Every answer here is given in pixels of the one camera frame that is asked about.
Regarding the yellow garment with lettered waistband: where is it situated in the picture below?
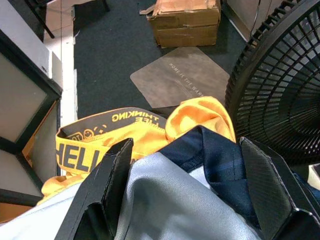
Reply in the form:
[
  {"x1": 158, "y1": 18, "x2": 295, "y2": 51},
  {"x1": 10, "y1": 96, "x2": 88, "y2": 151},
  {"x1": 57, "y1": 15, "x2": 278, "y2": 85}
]
[{"x1": 37, "y1": 96, "x2": 237, "y2": 206}]

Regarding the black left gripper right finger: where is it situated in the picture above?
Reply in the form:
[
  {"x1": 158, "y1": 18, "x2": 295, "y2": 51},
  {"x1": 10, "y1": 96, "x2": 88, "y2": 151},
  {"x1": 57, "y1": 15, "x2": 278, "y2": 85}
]
[{"x1": 239, "y1": 136, "x2": 320, "y2": 240}]

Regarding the brown cardboard box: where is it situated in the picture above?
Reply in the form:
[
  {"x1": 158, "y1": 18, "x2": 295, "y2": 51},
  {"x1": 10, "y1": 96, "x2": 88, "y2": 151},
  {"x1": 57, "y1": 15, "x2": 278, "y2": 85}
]
[{"x1": 139, "y1": 0, "x2": 222, "y2": 49}]

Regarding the black pedestal fan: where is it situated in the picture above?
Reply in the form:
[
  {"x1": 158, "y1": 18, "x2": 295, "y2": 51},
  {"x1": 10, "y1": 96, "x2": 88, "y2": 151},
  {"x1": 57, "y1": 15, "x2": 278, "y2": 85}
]
[{"x1": 224, "y1": 0, "x2": 320, "y2": 166}]

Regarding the dark grey carpet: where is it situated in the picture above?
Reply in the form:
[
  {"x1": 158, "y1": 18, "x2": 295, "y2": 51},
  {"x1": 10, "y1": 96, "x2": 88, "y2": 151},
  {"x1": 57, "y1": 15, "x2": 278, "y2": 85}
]
[{"x1": 72, "y1": 0, "x2": 248, "y2": 120}]

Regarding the brown floor mat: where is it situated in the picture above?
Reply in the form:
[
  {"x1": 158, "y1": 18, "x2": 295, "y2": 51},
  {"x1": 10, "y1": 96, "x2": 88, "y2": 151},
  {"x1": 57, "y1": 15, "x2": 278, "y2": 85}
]
[{"x1": 129, "y1": 46, "x2": 231, "y2": 110}]

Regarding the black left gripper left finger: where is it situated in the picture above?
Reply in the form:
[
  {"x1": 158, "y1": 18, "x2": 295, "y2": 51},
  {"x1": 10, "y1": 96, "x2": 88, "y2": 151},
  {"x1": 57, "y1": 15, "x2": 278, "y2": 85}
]
[{"x1": 57, "y1": 137, "x2": 135, "y2": 240}]

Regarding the light blue garment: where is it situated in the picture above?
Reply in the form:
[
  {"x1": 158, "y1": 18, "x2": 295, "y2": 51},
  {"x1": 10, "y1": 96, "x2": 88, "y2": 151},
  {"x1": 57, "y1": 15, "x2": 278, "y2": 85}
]
[{"x1": 0, "y1": 152, "x2": 262, "y2": 240}]

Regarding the thin white cable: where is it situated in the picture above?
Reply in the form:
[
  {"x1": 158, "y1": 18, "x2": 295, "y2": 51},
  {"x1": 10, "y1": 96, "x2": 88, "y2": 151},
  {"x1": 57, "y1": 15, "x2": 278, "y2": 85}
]
[{"x1": 251, "y1": 0, "x2": 262, "y2": 35}]

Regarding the black folding chair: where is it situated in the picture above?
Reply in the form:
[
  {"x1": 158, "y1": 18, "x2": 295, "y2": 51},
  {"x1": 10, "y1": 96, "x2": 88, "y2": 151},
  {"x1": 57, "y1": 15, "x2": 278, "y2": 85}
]
[{"x1": 26, "y1": 0, "x2": 56, "y2": 40}]

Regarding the navy blue garment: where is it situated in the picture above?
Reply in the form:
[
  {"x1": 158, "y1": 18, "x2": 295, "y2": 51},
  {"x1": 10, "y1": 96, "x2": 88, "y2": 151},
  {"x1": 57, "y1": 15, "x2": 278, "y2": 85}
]
[{"x1": 159, "y1": 125, "x2": 261, "y2": 226}]

